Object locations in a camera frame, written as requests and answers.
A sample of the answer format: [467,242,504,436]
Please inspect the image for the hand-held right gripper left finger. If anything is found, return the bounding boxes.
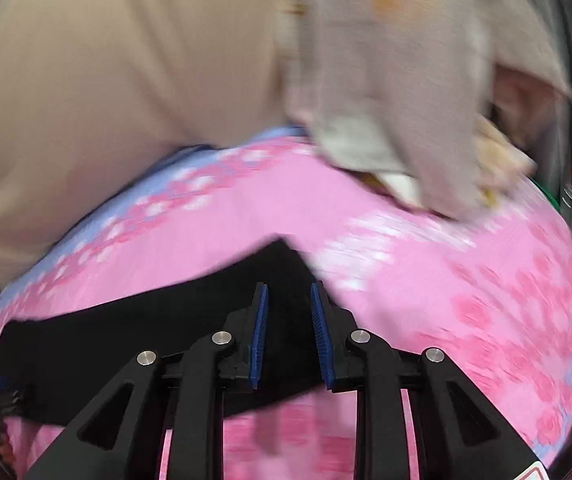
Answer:
[26,282,270,480]

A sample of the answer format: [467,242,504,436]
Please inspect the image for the grey cloth with orange print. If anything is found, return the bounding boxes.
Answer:
[276,0,498,222]

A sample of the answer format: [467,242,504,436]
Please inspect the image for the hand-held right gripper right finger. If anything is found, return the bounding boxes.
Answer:
[310,281,542,480]

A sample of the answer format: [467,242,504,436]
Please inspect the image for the pink floral blanket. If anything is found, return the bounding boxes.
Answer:
[0,127,572,480]

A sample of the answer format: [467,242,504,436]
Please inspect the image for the black pants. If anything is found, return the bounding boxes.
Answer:
[0,237,367,426]

